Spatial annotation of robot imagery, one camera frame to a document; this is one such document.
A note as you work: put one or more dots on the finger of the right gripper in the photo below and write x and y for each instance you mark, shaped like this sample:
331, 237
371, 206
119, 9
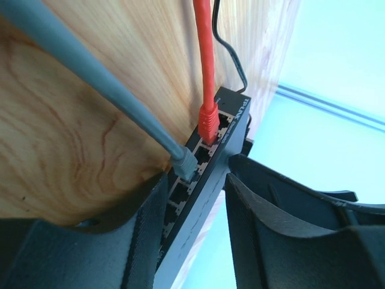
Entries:
300, 192

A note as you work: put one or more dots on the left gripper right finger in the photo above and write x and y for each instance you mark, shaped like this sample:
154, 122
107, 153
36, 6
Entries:
274, 249

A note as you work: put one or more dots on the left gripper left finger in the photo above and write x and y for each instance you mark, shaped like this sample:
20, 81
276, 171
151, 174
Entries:
116, 249

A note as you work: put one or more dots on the black network switch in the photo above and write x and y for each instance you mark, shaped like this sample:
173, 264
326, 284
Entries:
190, 202

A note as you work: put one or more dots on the right aluminium frame post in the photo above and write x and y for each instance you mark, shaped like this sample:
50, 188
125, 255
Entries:
328, 106

